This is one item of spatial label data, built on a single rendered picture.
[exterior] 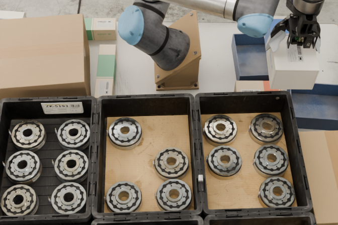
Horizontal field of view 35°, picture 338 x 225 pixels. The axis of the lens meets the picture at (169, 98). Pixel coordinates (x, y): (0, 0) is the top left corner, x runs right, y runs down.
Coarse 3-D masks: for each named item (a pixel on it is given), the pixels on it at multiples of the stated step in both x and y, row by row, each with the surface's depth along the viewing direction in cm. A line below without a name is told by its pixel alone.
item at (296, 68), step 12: (264, 36) 166; (300, 48) 152; (312, 48) 152; (276, 60) 150; (288, 60) 150; (300, 60) 150; (312, 60) 150; (276, 72) 149; (288, 72) 149; (300, 72) 149; (312, 72) 149; (276, 84) 154; (288, 84) 153; (300, 84) 153; (312, 84) 153
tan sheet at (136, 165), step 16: (144, 128) 173; (160, 128) 173; (176, 128) 173; (144, 144) 170; (160, 144) 170; (176, 144) 170; (112, 160) 166; (128, 160) 166; (144, 160) 166; (112, 176) 163; (128, 176) 163; (144, 176) 163; (144, 192) 160; (192, 192) 160; (144, 208) 157; (192, 208) 158
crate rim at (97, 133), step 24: (120, 96) 168; (144, 96) 168; (168, 96) 168; (192, 96) 168; (96, 120) 163; (192, 120) 163; (96, 144) 158; (96, 168) 154; (96, 192) 149; (96, 216) 145; (120, 216) 146; (144, 216) 146
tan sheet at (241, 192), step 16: (272, 112) 176; (240, 128) 173; (208, 144) 170; (240, 144) 170; (256, 144) 170; (272, 160) 166; (208, 176) 163; (240, 176) 163; (256, 176) 163; (288, 176) 163; (208, 192) 160; (224, 192) 160; (240, 192) 160; (256, 192) 160; (224, 208) 158
